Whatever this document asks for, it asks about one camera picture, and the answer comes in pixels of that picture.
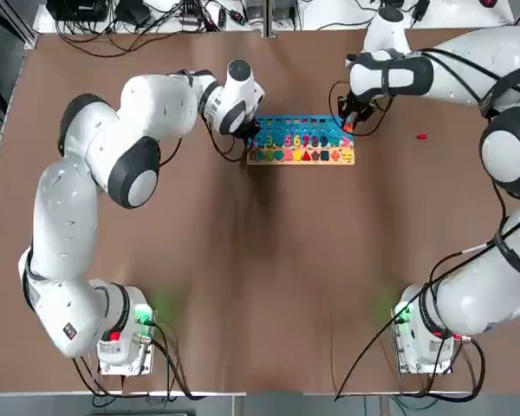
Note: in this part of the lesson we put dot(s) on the yellow pentagon piece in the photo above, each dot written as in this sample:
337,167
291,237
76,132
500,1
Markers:
297,154

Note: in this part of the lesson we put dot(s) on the black finned power unit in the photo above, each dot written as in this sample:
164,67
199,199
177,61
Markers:
288,11

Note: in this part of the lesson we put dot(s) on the blue number two piece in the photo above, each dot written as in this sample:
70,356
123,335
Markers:
263,141

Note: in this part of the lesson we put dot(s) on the orange cross piece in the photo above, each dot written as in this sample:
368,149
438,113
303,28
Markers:
336,154

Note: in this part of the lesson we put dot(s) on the pink greater-than sign piece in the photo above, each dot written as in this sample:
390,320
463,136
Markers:
346,140

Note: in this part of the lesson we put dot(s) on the yellow equals sign piece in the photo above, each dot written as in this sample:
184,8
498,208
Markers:
346,154

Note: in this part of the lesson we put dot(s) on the purple star piece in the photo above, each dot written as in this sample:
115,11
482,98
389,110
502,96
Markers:
315,154

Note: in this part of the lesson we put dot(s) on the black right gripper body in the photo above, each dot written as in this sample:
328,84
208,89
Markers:
355,106

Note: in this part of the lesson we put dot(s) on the teal number nine piece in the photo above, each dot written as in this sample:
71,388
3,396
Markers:
324,141

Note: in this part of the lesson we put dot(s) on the black electronics box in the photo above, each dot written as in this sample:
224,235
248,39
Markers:
78,11

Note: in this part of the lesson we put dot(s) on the green circle piece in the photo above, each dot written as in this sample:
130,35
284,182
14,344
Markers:
270,154

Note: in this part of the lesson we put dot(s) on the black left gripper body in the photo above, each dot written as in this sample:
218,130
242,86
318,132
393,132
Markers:
248,130

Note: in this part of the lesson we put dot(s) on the yellow number six piece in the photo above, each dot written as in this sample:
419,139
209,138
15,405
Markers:
297,141

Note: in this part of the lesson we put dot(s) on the white desk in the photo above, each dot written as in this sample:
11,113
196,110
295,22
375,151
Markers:
329,17

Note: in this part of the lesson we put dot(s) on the purple number eight piece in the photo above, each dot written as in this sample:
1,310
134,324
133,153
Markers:
315,141

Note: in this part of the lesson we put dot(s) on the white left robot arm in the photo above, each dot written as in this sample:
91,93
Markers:
156,104

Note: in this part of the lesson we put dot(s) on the red triangle piece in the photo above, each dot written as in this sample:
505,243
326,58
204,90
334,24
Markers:
306,154

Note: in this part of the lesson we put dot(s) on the blue wooden toy board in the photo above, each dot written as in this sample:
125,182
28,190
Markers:
301,125

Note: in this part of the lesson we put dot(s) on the pink number five piece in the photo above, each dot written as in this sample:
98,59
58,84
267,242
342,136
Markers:
288,141

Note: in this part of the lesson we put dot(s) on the black monitor stand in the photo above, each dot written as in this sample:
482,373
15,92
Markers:
132,11

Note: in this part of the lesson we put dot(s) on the red number seven piece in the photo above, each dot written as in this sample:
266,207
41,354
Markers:
306,141

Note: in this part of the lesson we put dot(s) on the aluminium post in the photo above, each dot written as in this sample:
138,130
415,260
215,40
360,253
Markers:
268,17

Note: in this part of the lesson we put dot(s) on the teal heart piece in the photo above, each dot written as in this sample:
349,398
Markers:
279,154

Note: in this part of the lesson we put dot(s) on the pink trapezoid piece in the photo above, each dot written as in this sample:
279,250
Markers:
287,154

